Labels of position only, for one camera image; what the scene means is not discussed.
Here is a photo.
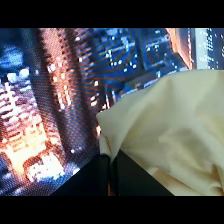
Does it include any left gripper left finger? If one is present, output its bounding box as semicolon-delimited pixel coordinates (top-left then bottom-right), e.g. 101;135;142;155
50;153;112;197

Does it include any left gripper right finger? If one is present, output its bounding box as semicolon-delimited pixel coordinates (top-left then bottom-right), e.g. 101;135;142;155
112;149;175;197

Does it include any cream garment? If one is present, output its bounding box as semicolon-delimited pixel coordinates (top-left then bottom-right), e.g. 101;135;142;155
95;69;224;197

